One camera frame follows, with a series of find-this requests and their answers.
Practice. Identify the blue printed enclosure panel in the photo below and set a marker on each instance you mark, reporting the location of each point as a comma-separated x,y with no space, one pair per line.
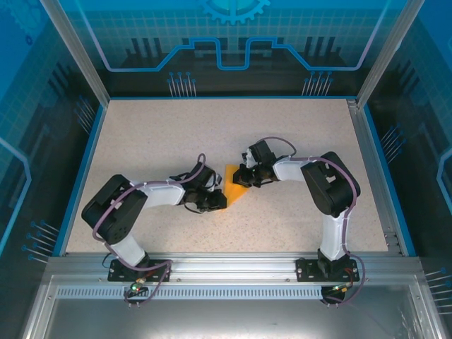
226,21
28,106
423,106

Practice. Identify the aluminium side rail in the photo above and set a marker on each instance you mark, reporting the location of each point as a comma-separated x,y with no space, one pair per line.
374,169

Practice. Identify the sheet metal tray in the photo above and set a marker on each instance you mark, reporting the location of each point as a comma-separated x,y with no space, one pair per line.
229,321

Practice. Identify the orange paper sheet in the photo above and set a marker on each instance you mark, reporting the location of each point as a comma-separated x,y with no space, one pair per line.
233,192

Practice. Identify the aluminium frame post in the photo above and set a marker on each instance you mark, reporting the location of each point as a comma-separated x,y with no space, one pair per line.
77,53
387,53

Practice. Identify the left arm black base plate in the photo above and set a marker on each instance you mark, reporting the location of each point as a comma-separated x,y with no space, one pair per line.
159,273

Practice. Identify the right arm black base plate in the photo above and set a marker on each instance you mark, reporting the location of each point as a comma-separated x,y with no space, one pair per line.
306,270

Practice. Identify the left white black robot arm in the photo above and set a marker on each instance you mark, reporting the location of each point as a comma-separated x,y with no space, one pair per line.
116,212

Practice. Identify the aluminium mounting rail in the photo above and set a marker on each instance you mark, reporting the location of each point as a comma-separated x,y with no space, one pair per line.
233,268

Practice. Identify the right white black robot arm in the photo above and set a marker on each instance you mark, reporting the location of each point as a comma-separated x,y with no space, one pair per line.
332,190

